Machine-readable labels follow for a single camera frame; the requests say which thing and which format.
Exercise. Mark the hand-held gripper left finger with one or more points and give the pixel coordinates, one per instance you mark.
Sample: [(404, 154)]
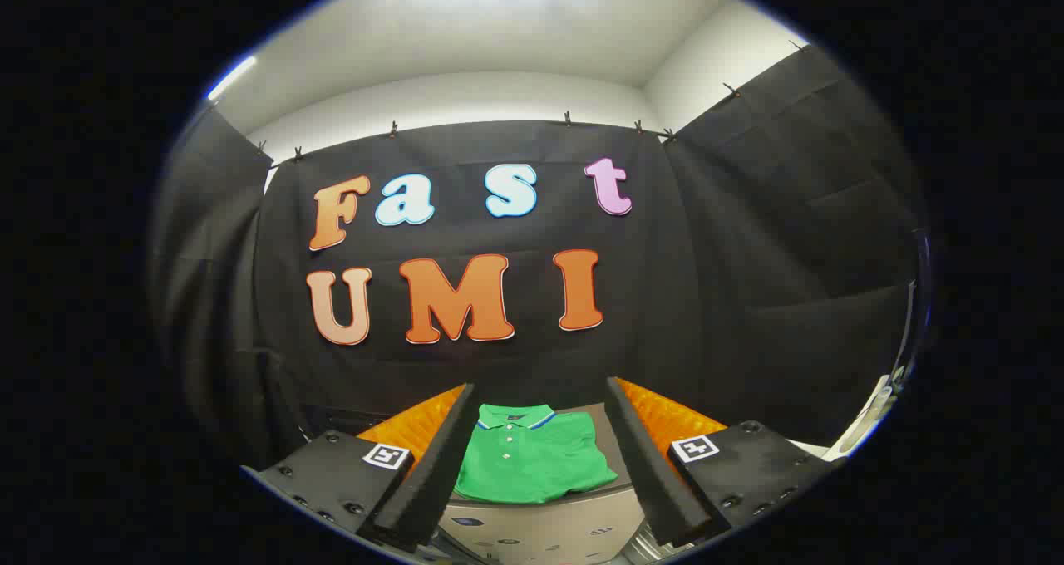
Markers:
[(432, 474)]

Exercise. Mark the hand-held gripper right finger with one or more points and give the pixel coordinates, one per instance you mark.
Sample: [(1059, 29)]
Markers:
[(652, 482)]

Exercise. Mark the small ceiling light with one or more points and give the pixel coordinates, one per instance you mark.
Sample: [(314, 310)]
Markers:
[(233, 75)]

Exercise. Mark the green polo shirt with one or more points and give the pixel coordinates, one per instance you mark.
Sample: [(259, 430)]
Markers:
[(532, 461)]

